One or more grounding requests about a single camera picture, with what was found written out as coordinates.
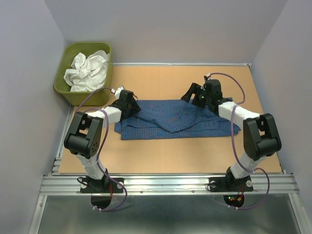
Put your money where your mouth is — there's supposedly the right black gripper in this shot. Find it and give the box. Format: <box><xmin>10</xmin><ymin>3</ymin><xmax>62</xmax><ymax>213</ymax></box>
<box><xmin>181</xmin><ymin>82</ymin><xmax>212</xmax><ymax>108</ymax></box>

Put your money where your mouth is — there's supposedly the blue checkered long sleeve shirt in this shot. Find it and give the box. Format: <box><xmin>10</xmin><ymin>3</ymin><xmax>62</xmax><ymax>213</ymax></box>
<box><xmin>114</xmin><ymin>99</ymin><xmax>240</xmax><ymax>140</ymax></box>

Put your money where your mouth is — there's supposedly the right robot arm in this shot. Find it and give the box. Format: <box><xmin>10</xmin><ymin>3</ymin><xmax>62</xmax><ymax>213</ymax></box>
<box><xmin>181</xmin><ymin>78</ymin><xmax>282</xmax><ymax>193</ymax></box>

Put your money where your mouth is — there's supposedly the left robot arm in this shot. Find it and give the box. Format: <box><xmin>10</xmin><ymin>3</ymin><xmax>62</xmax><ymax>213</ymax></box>
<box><xmin>63</xmin><ymin>86</ymin><xmax>141</xmax><ymax>194</ymax></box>

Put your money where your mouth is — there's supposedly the white crumpled shirt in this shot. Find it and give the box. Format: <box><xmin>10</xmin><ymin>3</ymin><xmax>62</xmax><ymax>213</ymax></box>
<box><xmin>63</xmin><ymin>50</ymin><xmax>110</xmax><ymax>92</ymax></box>

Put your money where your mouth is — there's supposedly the green plastic bin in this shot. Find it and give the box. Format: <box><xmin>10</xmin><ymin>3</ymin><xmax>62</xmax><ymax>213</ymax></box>
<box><xmin>54</xmin><ymin>41</ymin><xmax>113</xmax><ymax>106</ymax></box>

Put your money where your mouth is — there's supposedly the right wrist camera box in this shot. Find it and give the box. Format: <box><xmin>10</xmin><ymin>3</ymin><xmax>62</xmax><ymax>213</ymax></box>
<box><xmin>204</xmin><ymin>73</ymin><xmax>212</xmax><ymax>82</ymax></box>

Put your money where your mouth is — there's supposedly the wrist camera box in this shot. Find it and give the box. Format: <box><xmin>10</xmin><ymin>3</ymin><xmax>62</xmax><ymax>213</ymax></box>
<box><xmin>204</xmin><ymin>73</ymin><xmax>212</xmax><ymax>82</ymax></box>
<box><xmin>111</xmin><ymin>86</ymin><xmax>125</xmax><ymax>99</ymax></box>

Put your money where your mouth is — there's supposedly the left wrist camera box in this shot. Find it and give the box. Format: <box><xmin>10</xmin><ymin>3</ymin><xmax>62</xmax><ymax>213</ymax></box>
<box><xmin>111</xmin><ymin>86</ymin><xmax>125</xmax><ymax>99</ymax></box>

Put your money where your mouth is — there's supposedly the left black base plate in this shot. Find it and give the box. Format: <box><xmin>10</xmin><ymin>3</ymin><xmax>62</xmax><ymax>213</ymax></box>
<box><xmin>77</xmin><ymin>176</ymin><xmax>123</xmax><ymax>194</ymax></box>

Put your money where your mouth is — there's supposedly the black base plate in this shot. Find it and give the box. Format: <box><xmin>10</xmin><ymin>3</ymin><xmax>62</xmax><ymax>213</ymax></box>
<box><xmin>77</xmin><ymin>176</ymin><xmax>123</xmax><ymax>194</ymax></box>
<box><xmin>208</xmin><ymin>176</ymin><xmax>254</xmax><ymax>194</ymax></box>

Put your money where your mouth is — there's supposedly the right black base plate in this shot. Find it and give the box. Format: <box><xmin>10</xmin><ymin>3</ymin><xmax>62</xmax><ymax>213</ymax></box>
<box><xmin>208</xmin><ymin>176</ymin><xmax>254</xmax><ymax>194</ymax></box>

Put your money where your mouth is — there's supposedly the aluminium mounting rail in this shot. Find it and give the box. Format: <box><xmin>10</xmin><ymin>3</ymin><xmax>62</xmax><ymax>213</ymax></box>
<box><xmin>28</xmin><ymin>107</ymin><xmax>305</xmax><ymax>234</ymax></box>

